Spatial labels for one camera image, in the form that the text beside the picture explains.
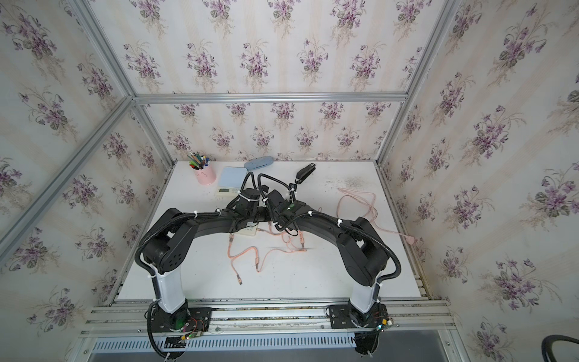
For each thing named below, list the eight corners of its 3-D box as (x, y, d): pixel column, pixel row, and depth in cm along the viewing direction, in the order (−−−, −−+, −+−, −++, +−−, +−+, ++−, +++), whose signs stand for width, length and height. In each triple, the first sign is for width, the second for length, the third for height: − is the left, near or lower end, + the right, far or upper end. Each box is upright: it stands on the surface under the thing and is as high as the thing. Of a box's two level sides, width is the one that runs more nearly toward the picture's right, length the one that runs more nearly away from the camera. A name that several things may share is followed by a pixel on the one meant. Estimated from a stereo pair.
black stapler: (294, 180, 115) (294, 174, 112) (311, 167, 122) (311, 161, 118) (299, 185, 114) (300, 179, 110) (316, 171, 120) (317, 165, 116)
